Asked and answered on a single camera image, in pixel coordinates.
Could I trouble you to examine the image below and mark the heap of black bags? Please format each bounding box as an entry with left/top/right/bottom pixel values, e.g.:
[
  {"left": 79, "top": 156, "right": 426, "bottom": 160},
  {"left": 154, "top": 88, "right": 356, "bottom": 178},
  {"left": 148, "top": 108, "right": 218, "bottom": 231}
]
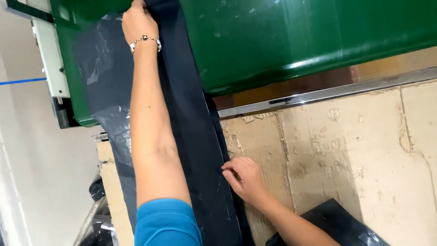
[{"left": 73, "top": 177, "right": 119, "bottom": 246}]

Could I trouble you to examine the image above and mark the person's right hand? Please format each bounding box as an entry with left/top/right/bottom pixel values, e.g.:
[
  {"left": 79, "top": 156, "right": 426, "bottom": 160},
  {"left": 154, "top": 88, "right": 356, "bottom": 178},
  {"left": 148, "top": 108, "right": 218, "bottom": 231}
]
[{"left": 221, "top": 156, "right": 271, "bottom": 207}]

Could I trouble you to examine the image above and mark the grey translucent plastic sheet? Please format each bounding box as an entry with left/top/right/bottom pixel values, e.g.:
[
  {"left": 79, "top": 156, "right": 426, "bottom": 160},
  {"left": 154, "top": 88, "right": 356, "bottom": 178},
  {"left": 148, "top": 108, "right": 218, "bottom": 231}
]
[{"left": 73, "top": 14, "right": 138, "bottom": 233}]

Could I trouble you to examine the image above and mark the worn cardboard table cover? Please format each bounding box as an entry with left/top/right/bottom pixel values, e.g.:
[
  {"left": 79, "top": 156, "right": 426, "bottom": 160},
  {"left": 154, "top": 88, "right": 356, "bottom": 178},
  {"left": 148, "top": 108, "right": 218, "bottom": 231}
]
[{"left": 97, "top": 79, "right": 437, "bottom": 246}]

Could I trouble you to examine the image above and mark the silver beaded bracelet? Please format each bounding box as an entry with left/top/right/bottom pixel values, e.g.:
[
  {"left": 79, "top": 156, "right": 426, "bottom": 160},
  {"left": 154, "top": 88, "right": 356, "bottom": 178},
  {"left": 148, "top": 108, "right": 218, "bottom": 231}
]
[{"left": 129, "top": 35, "right": 162, "bottom": 54}]

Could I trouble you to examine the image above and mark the green machine belt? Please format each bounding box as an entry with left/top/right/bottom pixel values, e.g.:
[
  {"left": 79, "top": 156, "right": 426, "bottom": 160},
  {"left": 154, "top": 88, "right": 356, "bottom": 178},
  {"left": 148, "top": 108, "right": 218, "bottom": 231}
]
[{"left": 49, "top": 0, "right": 437, "bottom": 128}]

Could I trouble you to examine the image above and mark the white machine frame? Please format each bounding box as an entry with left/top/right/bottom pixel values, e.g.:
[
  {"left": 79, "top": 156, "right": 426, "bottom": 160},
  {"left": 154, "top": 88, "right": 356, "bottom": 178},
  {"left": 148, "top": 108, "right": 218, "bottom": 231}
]
[{"left": 5, "top": 0, "right": 81, "bottom": 130}]

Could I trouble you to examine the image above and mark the black plastic bag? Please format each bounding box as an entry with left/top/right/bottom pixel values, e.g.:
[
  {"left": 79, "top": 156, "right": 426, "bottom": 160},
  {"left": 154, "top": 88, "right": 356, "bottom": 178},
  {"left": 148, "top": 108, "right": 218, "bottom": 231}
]
[{"left": 265, "top": 198, "right": 392, "bottom": 246}]

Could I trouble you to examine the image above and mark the person's left hand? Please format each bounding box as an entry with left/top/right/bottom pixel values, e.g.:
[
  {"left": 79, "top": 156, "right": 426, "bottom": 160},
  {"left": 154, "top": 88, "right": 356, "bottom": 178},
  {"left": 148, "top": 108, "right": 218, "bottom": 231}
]
[{"left": 122, "top": 0, "right": 160, "bottom": 46}]

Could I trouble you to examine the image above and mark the dark navy fabric piece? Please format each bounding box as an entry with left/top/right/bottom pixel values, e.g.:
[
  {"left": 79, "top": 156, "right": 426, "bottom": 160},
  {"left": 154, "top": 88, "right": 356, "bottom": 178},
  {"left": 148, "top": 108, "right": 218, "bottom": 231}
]
[{"left": 142, "top": 0, "right": 257, "bottom": 246}]

